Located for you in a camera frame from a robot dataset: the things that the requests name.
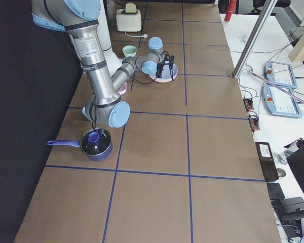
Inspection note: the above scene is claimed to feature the teach pendant tablet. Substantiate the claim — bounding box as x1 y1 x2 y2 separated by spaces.
264 61 297 89
262 85 302 118

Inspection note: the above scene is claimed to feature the pink bowl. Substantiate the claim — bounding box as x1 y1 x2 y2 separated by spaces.
118 83 128 95

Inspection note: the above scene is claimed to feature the black box with label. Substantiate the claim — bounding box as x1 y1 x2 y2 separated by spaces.
255 142 279 182

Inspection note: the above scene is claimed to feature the pink plate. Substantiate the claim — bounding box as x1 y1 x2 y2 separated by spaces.
149 75 176 83

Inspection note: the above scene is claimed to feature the blue plate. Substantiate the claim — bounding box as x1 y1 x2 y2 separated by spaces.
162 64 178 78

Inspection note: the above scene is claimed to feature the near teach pendant tablet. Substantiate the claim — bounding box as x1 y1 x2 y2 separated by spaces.
262 85 302 118

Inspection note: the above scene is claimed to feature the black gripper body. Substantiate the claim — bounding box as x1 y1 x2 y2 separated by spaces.
156 57 167 77

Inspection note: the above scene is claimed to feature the red cylinder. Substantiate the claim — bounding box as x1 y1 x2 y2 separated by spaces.
224 0 237 22

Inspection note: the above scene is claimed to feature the white toaster plug cable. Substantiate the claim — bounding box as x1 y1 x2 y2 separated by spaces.
124 31 149 39

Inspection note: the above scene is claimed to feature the white mounting pillar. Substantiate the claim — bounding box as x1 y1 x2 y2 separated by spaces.
97 0 122 72

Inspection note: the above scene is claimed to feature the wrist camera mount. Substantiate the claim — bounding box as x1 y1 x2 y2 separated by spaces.
163 54 175 69

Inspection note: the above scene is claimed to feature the aluminium frame post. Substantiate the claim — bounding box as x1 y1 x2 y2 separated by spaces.
232 0 277 79

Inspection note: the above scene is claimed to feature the black braided cable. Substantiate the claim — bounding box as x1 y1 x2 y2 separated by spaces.
131 50 175 85

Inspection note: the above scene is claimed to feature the light blue cup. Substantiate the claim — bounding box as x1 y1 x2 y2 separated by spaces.
82 107 87 117

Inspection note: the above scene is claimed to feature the dark blue pot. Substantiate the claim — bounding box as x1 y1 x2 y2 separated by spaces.
47 128 113 161

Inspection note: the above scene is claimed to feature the cream toaster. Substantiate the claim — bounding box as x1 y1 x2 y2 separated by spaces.
116 3 142 32

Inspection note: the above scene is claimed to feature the green bowl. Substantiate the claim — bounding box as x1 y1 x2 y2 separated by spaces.
122 45 137 57

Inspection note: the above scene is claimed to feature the far teach pendant tablet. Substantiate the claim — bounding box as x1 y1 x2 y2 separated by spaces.
264 61 297 89

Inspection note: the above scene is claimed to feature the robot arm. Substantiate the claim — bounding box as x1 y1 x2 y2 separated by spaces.
31 1 164 128

